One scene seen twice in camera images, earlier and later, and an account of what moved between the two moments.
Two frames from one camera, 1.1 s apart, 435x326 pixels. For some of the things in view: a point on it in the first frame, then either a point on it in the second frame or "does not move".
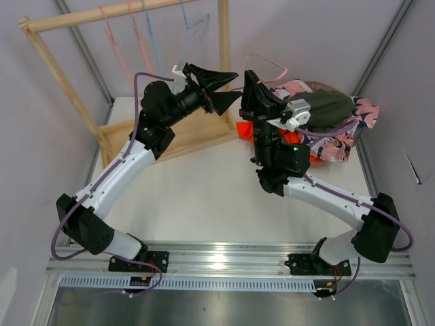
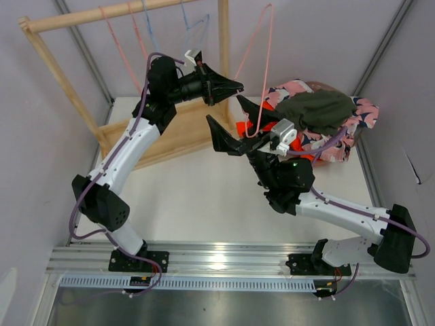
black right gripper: x=257 y=103 → x=223 y=142
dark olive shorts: x=329 y=109 does not move
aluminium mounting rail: x=231 y=259 does not move
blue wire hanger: x=153 y=34 does not move
